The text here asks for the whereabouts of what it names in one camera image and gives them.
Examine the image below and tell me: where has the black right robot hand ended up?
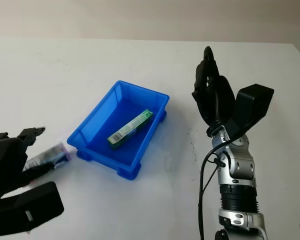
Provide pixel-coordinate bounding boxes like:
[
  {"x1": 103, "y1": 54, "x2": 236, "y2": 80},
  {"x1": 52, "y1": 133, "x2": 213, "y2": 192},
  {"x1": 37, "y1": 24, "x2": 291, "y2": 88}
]
[{"x1": 191, "y1": 45, "x2": 238, "y2": 138}]

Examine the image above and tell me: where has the purple-capped printed bag roll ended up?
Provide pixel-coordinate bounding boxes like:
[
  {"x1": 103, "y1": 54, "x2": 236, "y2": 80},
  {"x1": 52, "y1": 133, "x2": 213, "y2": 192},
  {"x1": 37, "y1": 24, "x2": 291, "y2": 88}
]
[{"x1": 24, "y1": 142, "x2": 72, "y2": 176}]

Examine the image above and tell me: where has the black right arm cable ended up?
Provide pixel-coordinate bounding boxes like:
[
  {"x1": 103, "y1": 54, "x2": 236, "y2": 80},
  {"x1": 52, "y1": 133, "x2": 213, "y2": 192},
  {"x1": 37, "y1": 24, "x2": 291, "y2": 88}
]
[{"x1": 197, "y1": 141, "x2": 232, "y2": 240}]

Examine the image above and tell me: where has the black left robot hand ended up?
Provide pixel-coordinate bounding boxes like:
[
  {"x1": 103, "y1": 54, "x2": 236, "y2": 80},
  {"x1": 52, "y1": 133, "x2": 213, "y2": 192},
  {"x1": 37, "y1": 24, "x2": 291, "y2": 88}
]
[{"x1": 0, "y1": 126, "x2": 55, "y2": 201}]

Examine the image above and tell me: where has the blue plastic tray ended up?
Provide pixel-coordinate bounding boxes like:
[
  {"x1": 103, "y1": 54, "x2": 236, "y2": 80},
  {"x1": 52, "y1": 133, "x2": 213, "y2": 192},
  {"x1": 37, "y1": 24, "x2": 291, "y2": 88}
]
[{"x1": 66, "y1": 80, "x2": 171, "y2": 182}]

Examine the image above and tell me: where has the green tube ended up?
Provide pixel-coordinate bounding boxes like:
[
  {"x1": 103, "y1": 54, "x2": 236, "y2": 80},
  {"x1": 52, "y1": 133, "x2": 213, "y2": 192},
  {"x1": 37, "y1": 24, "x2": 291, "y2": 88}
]
[{"x1": 107, "y1": 108, "x2": 155, "y2": 151}]

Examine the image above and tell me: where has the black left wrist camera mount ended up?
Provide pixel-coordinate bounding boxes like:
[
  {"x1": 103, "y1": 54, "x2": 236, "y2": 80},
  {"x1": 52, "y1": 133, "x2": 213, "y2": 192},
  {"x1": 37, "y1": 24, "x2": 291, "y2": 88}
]
[{"x1": 0, "y1": 181, "x2": 65, "y2": 238}]

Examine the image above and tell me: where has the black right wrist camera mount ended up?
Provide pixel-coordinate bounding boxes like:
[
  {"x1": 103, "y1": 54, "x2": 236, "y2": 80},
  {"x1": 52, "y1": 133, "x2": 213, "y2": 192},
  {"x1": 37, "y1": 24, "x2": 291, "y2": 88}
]
[{"x1": 224, "y1": 83, "x2": 275, "y2": 141}]

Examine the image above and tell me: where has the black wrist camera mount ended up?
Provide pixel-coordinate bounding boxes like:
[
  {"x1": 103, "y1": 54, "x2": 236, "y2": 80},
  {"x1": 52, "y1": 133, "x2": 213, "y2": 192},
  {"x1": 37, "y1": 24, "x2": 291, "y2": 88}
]
[
  {"x1": 224, "y1": 83, "x2": 275, "y2": 141},
  {"x1": 0, "y1": 181, "x2": 65, "y2": 238}
]

